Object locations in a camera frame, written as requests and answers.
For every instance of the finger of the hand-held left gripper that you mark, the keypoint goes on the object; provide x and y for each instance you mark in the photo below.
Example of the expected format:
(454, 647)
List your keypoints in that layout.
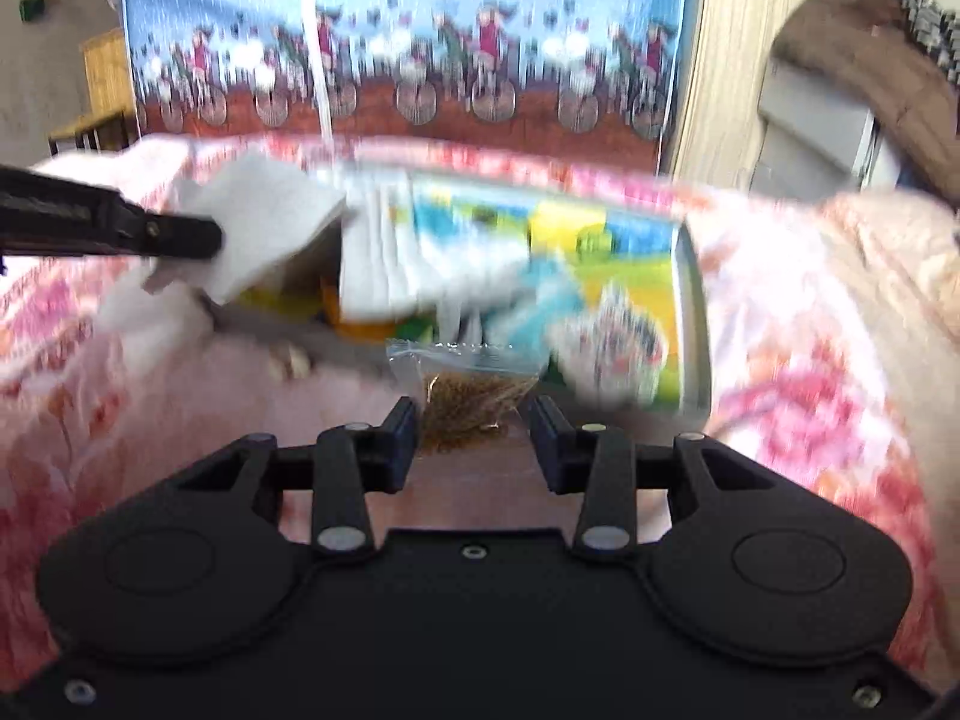
(112, 221)

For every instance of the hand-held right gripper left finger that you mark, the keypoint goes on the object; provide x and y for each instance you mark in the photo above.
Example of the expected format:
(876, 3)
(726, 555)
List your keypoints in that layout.
(403, 442)

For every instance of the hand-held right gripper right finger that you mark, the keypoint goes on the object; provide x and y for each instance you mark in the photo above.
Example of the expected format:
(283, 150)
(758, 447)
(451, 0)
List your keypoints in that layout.
(544, 442)

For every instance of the clear bag of gold bits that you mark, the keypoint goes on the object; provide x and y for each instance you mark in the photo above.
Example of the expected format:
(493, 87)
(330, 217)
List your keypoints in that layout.
(469, 397)

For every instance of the small printed packet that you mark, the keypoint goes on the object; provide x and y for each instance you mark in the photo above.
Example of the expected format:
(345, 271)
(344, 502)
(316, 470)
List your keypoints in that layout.
(615, 349)

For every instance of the white cloth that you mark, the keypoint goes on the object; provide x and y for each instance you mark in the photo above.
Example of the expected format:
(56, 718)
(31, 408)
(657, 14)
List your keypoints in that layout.
(262, 217)

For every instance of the white quilted gauze towel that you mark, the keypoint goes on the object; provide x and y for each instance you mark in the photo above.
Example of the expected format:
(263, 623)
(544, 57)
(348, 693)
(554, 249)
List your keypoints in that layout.
(420, 255)

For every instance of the grey tray with printed bottom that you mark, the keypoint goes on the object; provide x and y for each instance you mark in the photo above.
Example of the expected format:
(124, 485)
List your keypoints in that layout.
(637, 262)

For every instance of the blue striped soft packet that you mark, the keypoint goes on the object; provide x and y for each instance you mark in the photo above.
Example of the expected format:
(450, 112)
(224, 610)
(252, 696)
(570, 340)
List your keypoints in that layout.
(540, 300)

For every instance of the wooden nightstand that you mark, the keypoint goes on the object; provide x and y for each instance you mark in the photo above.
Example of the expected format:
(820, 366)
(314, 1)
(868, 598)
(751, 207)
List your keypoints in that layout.
(105, 97)

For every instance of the orange heart-shaped container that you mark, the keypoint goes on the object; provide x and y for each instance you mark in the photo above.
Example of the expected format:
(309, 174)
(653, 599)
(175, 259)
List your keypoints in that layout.
(360, 319)

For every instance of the floral pink bedsheet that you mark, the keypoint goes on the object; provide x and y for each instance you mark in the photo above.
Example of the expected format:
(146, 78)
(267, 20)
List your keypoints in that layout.
(810, 360)

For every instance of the blue printed fabric wardrobe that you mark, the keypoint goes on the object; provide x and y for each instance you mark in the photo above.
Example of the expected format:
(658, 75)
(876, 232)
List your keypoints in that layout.
(450, 30)

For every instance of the grey white cabinet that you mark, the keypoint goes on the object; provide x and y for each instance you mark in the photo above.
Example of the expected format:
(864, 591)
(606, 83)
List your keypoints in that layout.
(814, 127)

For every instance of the light wooden wardrobe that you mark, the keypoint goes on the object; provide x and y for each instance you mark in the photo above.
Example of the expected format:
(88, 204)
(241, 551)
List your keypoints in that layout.
(735, 15)

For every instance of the brown padded jacket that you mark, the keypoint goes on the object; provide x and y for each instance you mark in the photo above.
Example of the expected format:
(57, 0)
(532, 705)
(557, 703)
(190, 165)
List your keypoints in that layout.
(862, 52)

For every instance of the black white striped sweater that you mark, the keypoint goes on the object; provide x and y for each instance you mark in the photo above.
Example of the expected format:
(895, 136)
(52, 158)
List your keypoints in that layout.
(934, 22)

